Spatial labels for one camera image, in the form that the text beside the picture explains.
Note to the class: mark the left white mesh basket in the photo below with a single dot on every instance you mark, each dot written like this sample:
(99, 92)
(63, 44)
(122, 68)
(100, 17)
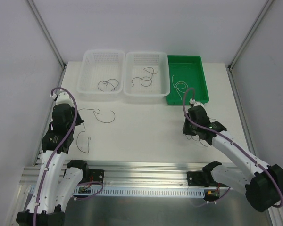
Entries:
(101, 75)

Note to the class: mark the green plastic tray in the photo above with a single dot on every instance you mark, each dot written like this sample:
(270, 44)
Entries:
(185, 72)

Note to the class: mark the white mesh basket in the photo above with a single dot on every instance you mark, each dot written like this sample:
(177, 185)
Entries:
(101, 75)
(146, 79)

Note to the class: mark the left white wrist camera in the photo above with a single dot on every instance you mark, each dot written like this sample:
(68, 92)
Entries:
(61, 98)

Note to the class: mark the right aluminium frame post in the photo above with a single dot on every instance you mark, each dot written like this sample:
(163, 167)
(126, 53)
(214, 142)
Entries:
(257, 22)

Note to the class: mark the white slotted cable duct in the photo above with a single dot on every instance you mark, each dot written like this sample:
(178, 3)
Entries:
(153, 192)

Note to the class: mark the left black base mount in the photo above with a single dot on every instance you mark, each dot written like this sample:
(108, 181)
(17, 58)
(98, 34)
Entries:
(96, 175)

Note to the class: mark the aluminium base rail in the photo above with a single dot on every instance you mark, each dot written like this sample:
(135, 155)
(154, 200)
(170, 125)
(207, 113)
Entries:
(145, 174)

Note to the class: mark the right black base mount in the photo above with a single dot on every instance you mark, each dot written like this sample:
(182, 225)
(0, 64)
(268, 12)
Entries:
(196, 178)

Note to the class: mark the middle white mesh basket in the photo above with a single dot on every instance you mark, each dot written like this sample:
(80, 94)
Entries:
(146, 79)

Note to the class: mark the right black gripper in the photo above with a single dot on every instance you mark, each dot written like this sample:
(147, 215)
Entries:
(187, 128)

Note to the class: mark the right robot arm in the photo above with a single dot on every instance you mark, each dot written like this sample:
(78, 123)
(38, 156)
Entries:
(261, 182)

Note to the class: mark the left aluminium frame post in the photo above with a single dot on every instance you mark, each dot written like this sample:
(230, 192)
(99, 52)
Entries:
(36, 14)

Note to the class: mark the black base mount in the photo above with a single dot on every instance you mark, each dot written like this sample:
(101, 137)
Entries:
(96, 175)
(196, 178)

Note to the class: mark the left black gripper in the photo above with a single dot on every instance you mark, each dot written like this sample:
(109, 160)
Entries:
(76, 120)

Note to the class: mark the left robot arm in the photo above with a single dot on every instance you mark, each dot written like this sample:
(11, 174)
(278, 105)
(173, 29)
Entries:
(52, 193)

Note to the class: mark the aluminium frame post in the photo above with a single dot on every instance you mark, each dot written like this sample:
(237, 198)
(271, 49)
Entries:
(257, 22)
(36, 14)

